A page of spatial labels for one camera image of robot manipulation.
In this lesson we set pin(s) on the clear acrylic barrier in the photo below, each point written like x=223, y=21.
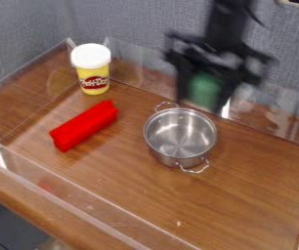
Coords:
x=106, y=197

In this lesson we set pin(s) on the stainless steel pot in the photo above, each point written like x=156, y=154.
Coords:
x=180, y=136

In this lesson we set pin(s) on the yellow play-doh can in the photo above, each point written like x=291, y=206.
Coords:
x=91, y=59

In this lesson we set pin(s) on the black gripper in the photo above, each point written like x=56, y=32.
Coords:
x=234, y=64

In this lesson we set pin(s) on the green foam block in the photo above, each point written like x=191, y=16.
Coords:
x=206, y=88

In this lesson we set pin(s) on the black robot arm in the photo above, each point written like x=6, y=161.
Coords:
x=224, y=32

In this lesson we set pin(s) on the red foam block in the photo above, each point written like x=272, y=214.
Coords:
x=87, y=123

